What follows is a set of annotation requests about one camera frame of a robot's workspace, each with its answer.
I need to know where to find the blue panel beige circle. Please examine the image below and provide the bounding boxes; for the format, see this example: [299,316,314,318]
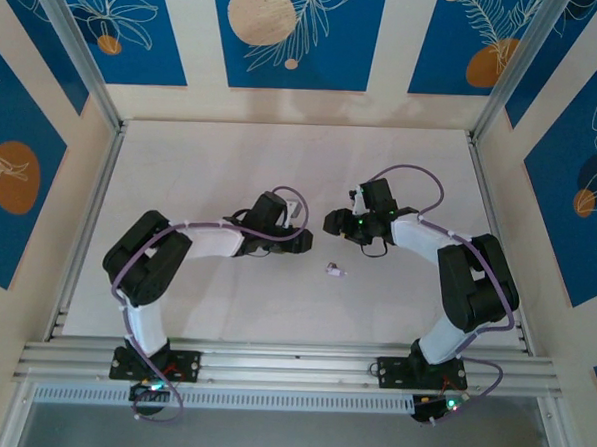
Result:
[207,0,388,96]

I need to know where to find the controller board with green light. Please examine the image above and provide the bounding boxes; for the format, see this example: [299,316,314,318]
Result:
[411,393,469,428]
[128,380,171,404]

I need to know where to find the blue panel small orange fruit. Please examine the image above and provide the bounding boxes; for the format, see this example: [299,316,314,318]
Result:
[49,0,193,90]

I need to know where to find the blue panel white flower lines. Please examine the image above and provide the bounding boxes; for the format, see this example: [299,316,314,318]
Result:
[503,0,597,134]

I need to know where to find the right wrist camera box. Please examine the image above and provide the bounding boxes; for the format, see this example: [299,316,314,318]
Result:
[347,184,370,216]

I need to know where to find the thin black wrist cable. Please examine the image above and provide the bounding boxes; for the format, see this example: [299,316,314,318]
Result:
[358,239,390,262]

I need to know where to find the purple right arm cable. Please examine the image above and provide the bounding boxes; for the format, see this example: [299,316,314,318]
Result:
[352,161,526,431]

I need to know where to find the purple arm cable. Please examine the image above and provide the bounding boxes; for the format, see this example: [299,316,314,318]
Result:
[352,161,526,431]
[104,176,312,433]

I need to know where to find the aluminium side rail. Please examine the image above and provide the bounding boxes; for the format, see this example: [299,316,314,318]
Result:
[454,131,542,355]
[44,115,130,346]

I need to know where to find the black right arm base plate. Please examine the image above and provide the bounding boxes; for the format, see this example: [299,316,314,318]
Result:
[375,355,471,394]

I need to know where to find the aluminium cross rail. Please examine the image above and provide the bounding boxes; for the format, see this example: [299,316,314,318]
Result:
[12,322,571,413]

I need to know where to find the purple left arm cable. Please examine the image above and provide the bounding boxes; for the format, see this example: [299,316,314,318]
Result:
[104,176,312,433]

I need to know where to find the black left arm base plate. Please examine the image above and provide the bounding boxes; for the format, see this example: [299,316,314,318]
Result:
[108,346,203,385]

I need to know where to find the slotted grey cable duct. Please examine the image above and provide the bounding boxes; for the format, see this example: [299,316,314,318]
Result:
[31,373,416,424]

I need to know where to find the aluminium upright post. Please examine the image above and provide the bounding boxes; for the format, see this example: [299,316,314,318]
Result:
[474,0,578,149]
[20,0,130,131]

